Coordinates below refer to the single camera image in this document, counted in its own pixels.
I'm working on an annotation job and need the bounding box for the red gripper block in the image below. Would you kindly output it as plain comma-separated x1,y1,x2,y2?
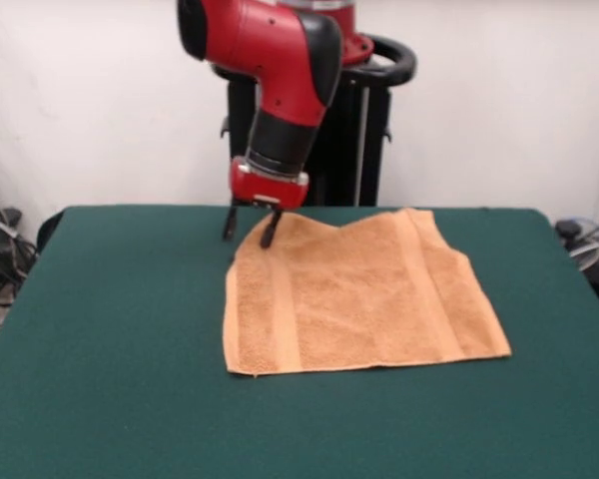
223,156,310,249

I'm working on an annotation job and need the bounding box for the orange terry towel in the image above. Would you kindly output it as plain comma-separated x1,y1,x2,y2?
223,208,513,379

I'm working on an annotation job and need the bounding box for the dark green table cloth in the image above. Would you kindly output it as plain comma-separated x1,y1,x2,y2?
0,204,599,479

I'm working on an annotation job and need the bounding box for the black power adapter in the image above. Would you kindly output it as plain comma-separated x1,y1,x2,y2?
554,218,584,240

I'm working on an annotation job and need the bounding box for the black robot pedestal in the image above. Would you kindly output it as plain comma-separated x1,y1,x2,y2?
214,32,418,209

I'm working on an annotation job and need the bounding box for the tangle of black cables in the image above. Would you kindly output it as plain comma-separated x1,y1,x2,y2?
0,159,41,350

